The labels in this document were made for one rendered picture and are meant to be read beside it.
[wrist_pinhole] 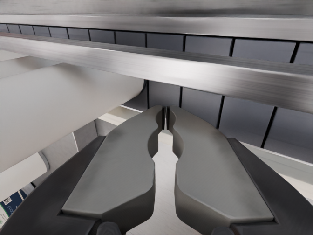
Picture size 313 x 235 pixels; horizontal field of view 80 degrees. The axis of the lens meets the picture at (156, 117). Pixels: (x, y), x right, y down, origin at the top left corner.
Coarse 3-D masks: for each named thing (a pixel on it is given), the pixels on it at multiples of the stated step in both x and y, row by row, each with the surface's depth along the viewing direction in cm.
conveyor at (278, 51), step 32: (32, 32) 27; (64, 32) 23; (96, 32) 20; (128, 32) 18; (160, 96) 19; (192, 96) 17; (224, 96) 16; (224, 128) 17; (256, 128) 15; (288, 128) 14
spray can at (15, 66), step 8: (32, 56) 17; (0, 64) 15; (8, 64) 15; (16, 64) 16; (24, 64) 16; (32, 64) 16; (40, 64) 17; (48, 64) 17; (0, 72) 15; (8, 72) 15; (16, 72) 15
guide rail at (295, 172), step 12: (120, 108) 20; (108, 120) 20; (120, 120) 19; (168, 132) 16; (168, 144) 17; (264, 156) 14; (276, 156) 14; (276, 168) 13; (288, 168) 12; (300, 168) 12; (312, 168) 12; (288, 180) 12; (300, 180) 12; (312, 180) 12; (300, 192) 12; (312, 192) 12
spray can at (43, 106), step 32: (64, 64) 14; (0, 96) 10; (32, 96) 11; (64, 96) 12; (96, 96) 14; (128, 96) 18; (0, 128) 10; (32, 128) 11; (64, 128) 13; (0, 160) 10
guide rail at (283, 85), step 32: (0, 32) 17; (96, 64) 10; (128, 64) 9; (160, 64) 8; (192, 64) 7; (224, 64) 7; (256, 64) 6; (288, 64) 6; (256, 96) 6; (288, 96) 6
